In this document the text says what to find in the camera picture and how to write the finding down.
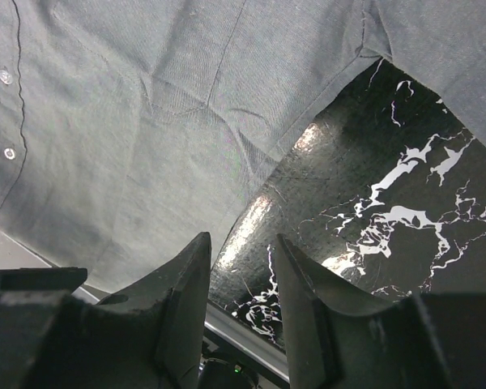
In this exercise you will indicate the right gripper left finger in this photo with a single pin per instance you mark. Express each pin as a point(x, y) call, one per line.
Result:
point(147, 335)

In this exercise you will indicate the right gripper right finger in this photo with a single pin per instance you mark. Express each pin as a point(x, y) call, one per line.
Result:
point(339, 336)

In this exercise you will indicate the grey button shirt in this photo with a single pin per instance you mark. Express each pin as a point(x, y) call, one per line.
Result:
point(127, 127)

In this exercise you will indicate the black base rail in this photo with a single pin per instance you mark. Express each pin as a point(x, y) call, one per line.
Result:
point(221, 329)

